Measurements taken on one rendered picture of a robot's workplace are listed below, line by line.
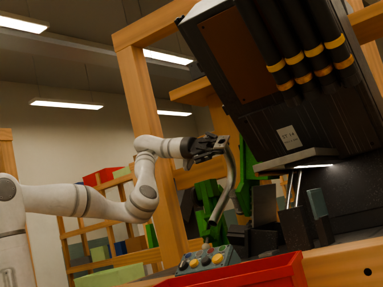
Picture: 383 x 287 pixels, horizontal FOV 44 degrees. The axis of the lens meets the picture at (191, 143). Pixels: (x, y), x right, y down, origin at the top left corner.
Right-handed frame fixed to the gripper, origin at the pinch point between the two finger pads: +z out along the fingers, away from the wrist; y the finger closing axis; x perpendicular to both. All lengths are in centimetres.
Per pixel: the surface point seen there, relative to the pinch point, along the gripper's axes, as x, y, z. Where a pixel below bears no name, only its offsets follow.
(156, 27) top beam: -19, 55, -43
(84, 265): 433, 171, -488
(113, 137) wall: 479, 524, -664
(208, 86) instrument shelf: -6.0, 25.5, -12.3
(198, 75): -6.9, 32.2, -19.0
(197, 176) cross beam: 31.7, 14.6, -29.4
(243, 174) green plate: -3.8, -15.4, 13.8
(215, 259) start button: -6.1, -45.1, 16.7
